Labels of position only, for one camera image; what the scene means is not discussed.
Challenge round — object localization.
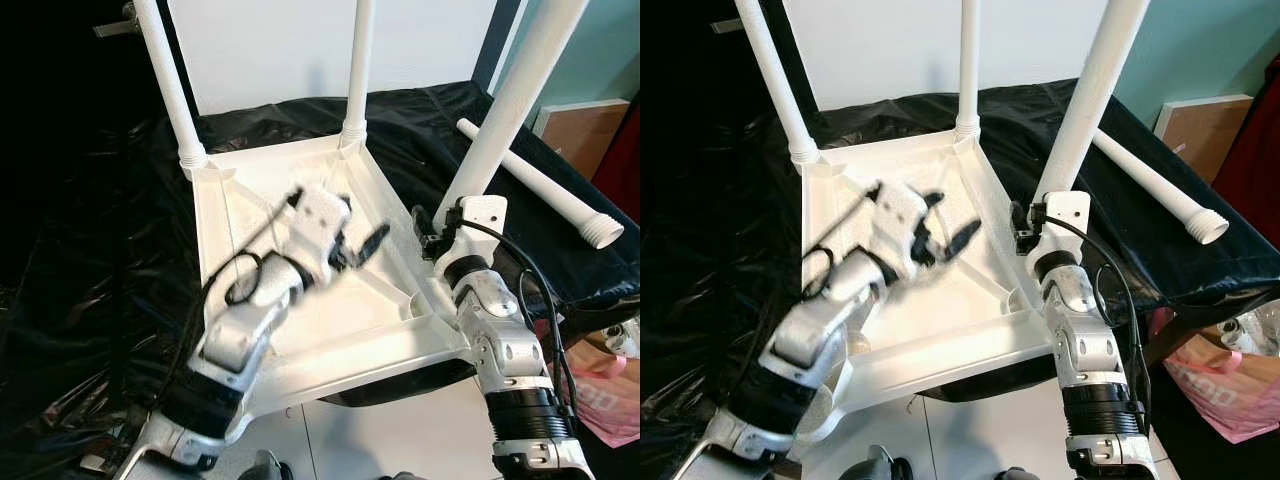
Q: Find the white plastic children table top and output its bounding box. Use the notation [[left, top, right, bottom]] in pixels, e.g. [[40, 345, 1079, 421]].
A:
[[190, 133, 477, 419], [798, 128, 1079, 441]]

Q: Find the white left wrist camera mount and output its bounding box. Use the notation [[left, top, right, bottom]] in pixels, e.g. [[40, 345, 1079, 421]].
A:
[[872, 180, 939, 283], [288, 185, 355, 288]]

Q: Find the pink shopping bag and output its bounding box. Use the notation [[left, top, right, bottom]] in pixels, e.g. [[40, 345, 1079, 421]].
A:
[[555, 330, 641, 448], [1150, 315, 1280, 446]]

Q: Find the dark wooden table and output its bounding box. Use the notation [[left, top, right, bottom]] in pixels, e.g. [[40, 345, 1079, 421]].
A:
[[1145, 298, 1219, 366]]

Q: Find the dark red curtain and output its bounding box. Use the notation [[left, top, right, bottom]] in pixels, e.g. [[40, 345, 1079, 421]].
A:
[[1213, 55, 1280, 241], [590, 100, 641, 216]]

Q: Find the black plastic table cover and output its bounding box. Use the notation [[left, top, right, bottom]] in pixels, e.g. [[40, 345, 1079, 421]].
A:
[[640, 78, 1280, 471], [0, 80, 641, 471]]

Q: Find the brown cardboard panel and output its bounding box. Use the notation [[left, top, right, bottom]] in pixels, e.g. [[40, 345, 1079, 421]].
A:
[[533, 97, 634, 189], [1155, 93, 1257, 173]]

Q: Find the clear plastic packaging bundle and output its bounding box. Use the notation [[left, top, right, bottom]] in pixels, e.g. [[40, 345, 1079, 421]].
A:
[[595, 315, 641, 361], [1215, 305, 1280, 361]]

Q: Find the white plastic table leg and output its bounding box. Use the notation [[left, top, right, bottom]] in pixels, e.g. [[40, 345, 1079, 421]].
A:
[[130, 0, 210, 179], [340, 0, 378, 149], [430, 0, 593, 229], [733, 0, 823, 169], [954, 0, 985, 143], [1030, 0, 1153, 206], [456, 117, 626, 250], [1092, 128, 1231, 247]]

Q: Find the robot left leg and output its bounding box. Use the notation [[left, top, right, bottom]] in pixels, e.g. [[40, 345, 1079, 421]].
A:
[[838, 445, 909, 480], [238, 449, 294, 480]]

